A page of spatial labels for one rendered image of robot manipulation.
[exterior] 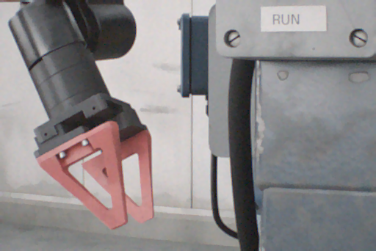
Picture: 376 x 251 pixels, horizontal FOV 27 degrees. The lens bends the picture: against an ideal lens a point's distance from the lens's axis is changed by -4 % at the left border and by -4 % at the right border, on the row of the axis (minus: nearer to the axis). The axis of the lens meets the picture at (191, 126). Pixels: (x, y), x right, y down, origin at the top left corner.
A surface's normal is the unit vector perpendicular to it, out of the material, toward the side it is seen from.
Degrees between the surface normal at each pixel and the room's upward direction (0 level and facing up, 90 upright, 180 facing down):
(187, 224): 90
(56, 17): 68
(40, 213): 90
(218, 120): 90
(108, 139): 102
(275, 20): 90
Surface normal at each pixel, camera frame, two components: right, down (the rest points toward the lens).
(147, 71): -0.43, 0.04
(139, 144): -0.19, -0.12
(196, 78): 0.01, 0.05
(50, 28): 0.14, -0.21
